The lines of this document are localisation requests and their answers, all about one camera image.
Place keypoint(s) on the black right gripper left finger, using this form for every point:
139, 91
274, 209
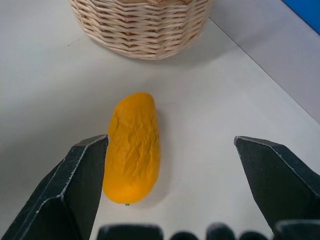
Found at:
62, 195

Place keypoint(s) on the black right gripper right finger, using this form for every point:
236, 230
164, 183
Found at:
277, 180

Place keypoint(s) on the woven wicker basket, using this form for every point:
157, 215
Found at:
140, 27

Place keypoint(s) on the orange yellow mango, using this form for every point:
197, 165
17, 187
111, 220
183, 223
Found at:
133, 150

